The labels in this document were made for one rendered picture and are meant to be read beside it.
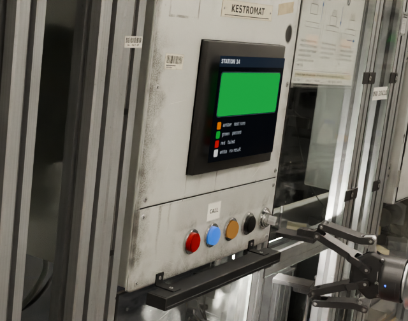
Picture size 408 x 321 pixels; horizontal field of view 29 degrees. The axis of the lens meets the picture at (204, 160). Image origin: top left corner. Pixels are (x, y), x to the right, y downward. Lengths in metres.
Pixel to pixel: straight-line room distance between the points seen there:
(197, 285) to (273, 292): 0.83
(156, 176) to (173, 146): 0.05
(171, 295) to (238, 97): 0.32
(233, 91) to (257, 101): 0.08
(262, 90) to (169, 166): 0.24
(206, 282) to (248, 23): 0.41
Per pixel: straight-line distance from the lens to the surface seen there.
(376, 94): 1.88
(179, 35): 1.12
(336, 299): 1.43
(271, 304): 2.04
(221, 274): 1.28
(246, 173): 1.35
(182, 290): 1.18
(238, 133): 1.25
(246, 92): 1.25
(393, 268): 1.35
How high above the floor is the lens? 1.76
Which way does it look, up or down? 10 degrees down
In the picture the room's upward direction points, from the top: 7 degrees clockwise
